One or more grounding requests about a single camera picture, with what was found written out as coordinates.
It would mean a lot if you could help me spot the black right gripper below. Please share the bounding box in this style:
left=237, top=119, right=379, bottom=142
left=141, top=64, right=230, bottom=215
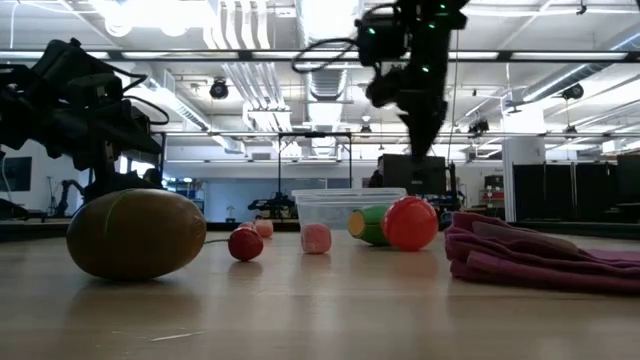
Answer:
left=366, top=63, right=450, bottom=163

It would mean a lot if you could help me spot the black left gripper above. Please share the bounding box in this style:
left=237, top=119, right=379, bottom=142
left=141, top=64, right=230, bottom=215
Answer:
left=47, top=99, right=166, bottom=171

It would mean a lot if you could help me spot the red toy tomato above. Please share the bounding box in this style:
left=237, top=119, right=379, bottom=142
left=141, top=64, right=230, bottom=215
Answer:
left=381, top=195, right=440, bottom=252

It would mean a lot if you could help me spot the brown toy kiwi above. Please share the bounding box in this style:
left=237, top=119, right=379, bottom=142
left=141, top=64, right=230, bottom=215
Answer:
left=66, top=188, right=208, bottom=281

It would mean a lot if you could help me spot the green toy cucumber half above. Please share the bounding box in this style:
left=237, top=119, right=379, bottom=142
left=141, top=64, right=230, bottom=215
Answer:
left=347, top=205, right=392, bottom=247

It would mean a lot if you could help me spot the small red toy cherry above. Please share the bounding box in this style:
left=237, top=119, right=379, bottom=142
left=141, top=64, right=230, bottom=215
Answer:
left=204, top=227, right=265, bottom=262

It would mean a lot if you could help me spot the pink toy cube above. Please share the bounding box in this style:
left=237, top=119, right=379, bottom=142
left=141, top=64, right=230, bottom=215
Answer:
left=300, top=223, right=333, bottom=255

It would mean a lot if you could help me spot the clear plastic tupperware container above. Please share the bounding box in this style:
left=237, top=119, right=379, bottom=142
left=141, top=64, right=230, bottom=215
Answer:
left=291, top=187, right=409, bottom=232

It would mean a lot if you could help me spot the black monitor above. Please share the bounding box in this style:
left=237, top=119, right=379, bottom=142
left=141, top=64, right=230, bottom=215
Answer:
left=382, top=153, right=447, bottom=197

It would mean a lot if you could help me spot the black partition panel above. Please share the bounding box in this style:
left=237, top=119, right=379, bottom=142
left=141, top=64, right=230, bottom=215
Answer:
left=512, top=160, right=617, bottom=224

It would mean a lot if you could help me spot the purple folded cloth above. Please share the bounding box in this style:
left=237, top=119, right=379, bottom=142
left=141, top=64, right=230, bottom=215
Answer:
left=443, top=211, right=640, bottom=295

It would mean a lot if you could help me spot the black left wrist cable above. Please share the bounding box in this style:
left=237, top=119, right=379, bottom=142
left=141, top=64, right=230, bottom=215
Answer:
left=118, top=69, right=171, bottom=127

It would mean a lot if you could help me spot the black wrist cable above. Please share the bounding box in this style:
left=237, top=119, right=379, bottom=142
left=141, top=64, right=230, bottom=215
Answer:
left=118, top=69, right=171, bottom=127
left=291, top=37, right=359, bottom=75

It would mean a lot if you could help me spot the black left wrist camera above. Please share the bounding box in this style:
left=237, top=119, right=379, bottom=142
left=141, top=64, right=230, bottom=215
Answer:
left=67, top=73, right=124, bottom=107

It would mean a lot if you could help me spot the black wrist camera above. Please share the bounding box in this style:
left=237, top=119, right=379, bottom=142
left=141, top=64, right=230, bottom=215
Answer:
left=67, top=73, right=124, bottom=107
left=355, top=17, right=411, bottom=67

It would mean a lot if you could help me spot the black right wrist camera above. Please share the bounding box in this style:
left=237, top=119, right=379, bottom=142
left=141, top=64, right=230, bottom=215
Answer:
left=355, top=17, right=411, bottom=67

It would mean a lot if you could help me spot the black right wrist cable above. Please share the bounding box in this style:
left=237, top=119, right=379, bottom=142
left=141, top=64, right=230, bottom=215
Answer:
left=291, top=37, right=359, bottom=75

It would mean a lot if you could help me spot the black aluminium rig frame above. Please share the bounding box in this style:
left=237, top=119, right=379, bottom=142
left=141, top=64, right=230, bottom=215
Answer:
left=0, top=48, right=640, bottom=241

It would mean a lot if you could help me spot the dark wall screen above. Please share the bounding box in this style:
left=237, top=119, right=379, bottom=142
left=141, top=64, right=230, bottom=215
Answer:
left=0, top=156, right=33, bottom=193

